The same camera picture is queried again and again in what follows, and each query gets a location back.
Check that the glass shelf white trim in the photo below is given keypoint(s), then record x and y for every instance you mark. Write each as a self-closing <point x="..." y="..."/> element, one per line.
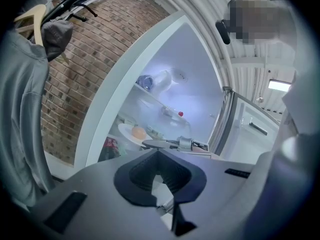
<point x="175" y="131"/>
<point x="155" y="97"/>

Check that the wooden clothes hanger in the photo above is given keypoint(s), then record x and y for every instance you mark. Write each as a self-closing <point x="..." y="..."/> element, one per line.
<point x="37" y="16"/>

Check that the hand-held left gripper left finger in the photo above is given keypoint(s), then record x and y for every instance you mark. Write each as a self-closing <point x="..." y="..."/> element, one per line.
<point x="100" y="184"/>

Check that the clear bottle blue cap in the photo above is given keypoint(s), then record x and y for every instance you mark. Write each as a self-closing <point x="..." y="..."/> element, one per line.
<point x="160" y="80"/>

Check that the dark cola bottle red label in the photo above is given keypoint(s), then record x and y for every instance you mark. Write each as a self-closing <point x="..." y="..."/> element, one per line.
<point x="111" y="146"/>

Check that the grey refrigerator door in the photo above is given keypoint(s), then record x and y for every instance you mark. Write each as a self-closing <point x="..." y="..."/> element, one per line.
<point x="250" y="144"/>

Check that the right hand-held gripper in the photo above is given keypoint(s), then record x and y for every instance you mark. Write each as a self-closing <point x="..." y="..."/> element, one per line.
<point x="186" y="142"/>

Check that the black coat rack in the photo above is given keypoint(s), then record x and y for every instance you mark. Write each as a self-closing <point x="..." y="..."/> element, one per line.
<point x="56" y="9"/>

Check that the clear bottle red cap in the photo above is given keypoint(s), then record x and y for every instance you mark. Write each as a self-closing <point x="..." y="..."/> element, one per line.
<point x="172" y="112"/>

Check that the ceiling light panel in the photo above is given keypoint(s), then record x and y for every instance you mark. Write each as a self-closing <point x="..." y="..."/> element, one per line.
<point x="278" y="85"/>

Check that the dark grey cap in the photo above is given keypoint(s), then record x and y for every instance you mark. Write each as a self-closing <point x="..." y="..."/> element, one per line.
<point x="56" y="39"/>

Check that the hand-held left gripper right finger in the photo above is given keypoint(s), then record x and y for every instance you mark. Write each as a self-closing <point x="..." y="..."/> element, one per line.
<point x="275" y="189"/>

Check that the white round plate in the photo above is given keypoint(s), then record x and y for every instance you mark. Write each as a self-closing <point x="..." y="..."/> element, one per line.
<point x="126" y="132"/>

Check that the brown egg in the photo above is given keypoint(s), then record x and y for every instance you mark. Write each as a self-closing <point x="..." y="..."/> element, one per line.
<point x="139" y="133"/>

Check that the black head-worn camera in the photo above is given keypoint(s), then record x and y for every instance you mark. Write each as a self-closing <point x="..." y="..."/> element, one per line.
<point x="223" y="32"/>

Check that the person's head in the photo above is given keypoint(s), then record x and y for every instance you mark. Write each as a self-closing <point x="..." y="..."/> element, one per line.
<point x="262" y="19"/>

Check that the grey white refrigerator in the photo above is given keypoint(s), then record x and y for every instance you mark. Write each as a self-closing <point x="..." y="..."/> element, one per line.
<point x="110" y="89"/>

